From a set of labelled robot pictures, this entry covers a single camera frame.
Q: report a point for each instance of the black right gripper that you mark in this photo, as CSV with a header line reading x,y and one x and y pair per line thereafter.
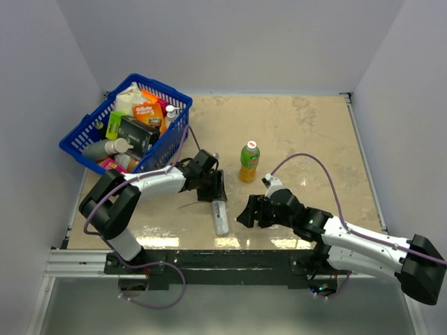
x,y
255,204

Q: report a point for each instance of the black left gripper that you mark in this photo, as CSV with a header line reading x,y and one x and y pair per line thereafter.
x,y
217,191

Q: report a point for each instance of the white remote control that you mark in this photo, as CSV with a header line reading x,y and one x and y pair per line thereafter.
x,y
220,218

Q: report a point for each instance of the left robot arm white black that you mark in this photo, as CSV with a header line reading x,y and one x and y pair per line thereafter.
x,y
110,204

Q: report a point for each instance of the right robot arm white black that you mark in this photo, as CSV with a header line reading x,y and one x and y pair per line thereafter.
x,y
414,263

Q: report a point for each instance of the blue plastic basket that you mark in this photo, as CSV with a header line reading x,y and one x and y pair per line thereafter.
x,y
159,154

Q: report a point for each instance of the orange juice bottle green label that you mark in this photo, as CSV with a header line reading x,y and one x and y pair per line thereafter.
x,y
249,158

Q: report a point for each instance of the white pump bottle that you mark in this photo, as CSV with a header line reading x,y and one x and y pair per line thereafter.
x,y
171,114

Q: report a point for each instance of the black product box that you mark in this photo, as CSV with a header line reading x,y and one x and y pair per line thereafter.
x,y
138,134

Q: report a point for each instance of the amber bottle white label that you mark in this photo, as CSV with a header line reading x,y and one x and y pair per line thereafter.
x,y
127,162

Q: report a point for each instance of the orange razor blade package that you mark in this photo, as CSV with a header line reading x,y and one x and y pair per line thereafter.
x,y
150,114

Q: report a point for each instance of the pink product box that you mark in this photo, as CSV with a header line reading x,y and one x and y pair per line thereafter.
x,y
111,164

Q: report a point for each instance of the lime green box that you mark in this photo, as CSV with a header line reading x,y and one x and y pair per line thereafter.
x,y
114,122

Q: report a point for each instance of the beige cloth bag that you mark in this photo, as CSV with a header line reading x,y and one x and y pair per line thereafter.
x,y
127,99

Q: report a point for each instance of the grey bottle beige cap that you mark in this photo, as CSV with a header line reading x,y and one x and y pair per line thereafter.
x,y
104,149

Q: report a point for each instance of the clear handle screwdriver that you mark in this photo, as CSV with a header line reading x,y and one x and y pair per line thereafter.
x,y
189,204

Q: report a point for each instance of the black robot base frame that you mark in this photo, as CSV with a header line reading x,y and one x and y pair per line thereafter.
x,y
283,267

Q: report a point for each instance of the aluminium table edge rail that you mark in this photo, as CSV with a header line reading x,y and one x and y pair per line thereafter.
x,y
347,97

